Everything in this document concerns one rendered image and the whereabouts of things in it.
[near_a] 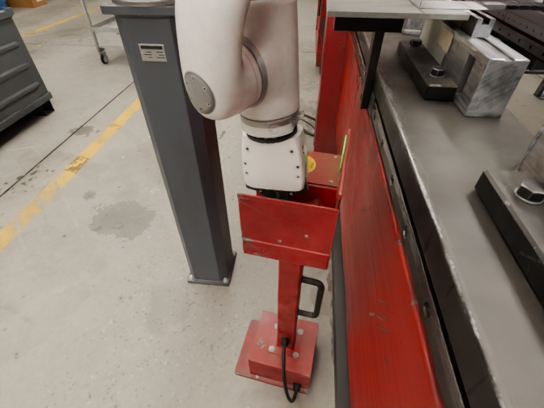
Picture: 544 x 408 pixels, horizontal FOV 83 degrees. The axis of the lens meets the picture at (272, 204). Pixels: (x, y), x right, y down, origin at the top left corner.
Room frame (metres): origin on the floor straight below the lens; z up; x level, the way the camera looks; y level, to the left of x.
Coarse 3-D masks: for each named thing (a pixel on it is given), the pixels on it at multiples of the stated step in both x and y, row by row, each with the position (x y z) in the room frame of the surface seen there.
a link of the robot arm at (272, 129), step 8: (296, 112) 0.39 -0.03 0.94; (248, 120) 0.38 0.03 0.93; (280, 120) 0.37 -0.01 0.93; (288, 120) 0.38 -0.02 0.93; (296, 120) 0.39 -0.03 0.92; (248, 128) 0.38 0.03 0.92; (256, 128) 0.37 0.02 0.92; (264, 128) 0.37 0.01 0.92; (272, 128) 0.37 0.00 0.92; (280, 128) 0.37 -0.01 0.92; (288, 128) 0.37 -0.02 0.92; (256, 136) 0.37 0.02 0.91; (264, 136) 0.37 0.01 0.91; (272, 136) 0.37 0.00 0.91; (280, 136) 0.37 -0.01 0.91
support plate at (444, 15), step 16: (336, 0) 0.81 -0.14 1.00; (352, 0) 0.81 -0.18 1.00; (368, 0) 0.81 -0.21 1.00; (384, 0) 0.81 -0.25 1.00; (400, 0) 0.81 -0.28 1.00; (432, 0) 0.81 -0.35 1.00; (336, 16) 0.69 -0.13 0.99; (352, 16) 0.69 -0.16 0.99; (368, 16) 0.68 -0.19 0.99; (384, 16) 0.68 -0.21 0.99; (400, 16) 0.67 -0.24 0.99; (416, 16) 0.67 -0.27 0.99; (432, 16) 0.67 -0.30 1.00; (448, 16) 0.66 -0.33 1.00; (464, 16) 0.66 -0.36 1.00
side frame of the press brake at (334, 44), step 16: (336, 32) 1.62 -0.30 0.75; (336, 48) 1.61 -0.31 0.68; (336, 64) 1.61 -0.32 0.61; (320, 80) 1.71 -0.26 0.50; (336, 80) 1.61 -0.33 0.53; (320, 96) 1.62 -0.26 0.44; (336, 96) 1.61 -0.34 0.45; (320, 112) 1.62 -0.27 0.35; (336, 112) 1.61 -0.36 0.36; (320, 128) 1.62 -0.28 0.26; (320, 144) 1.62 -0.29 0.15; (336, 144) 1.61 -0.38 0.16
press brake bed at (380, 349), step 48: (384, 144) 0.53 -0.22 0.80; (384, 192) 0.44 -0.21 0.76; (336, 240) 0.94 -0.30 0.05; (384, 240) 0.36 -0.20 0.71; (336, 288) 0.69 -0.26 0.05; (384, 288) 0.29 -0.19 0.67; (432, 288) 0.20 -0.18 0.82; (336, 336) 0.50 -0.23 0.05; (384, 336) 0.23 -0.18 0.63; (432, 336) 0.15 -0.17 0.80; (336, 384) 0.35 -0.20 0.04; (384, 384) 0.17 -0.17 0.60; (432, 384) 0.11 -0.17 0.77
